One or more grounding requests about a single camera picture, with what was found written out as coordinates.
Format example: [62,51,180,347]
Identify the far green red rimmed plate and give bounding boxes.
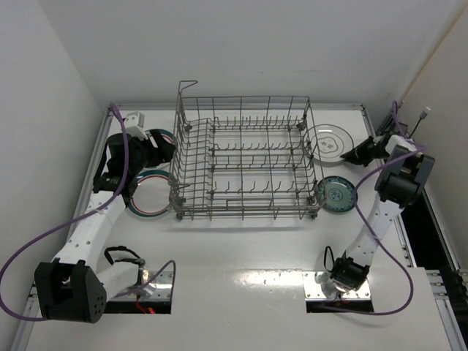
[146,129,174,148]

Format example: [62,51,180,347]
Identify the white plate with grey pattern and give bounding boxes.
[308,124,355,167]

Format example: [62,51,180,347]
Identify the near green red rimmed plate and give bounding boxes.
[128,169,171,219]

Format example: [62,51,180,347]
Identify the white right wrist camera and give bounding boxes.
[383,135,417,154]

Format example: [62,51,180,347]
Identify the grey wire dish rack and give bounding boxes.
[168,80,325,219]

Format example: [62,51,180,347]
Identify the green red rimmed plate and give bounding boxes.
[128,169,171,219]
[146,129,174,148]

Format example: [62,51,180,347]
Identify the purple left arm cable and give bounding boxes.
[0,101,177,321]

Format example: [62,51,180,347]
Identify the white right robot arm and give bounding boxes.
[330,135,435,292]

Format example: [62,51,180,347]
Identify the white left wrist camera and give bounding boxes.
[124,111,148,140]

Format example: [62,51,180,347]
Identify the black usb cable on wall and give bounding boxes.
[405,106,431,139]

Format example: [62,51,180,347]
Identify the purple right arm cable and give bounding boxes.
[305,100,429,316]

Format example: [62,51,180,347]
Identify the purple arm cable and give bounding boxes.
[305,100,429,316]
[0,101,177,321]

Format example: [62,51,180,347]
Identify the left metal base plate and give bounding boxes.
[112,270,174,302]

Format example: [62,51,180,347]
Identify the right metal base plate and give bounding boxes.
[302,271,371,302]

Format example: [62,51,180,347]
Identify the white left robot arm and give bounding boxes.
[34,129,176,323]

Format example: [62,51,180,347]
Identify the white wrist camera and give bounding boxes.
[383,135,417,154]
[124,111,148,140]

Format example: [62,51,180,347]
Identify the teal blue patterned plate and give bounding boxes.
[317,175,355,214]

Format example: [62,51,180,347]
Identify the metal base plate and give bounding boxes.
[112,270,174,302]
[302,271,371,302]

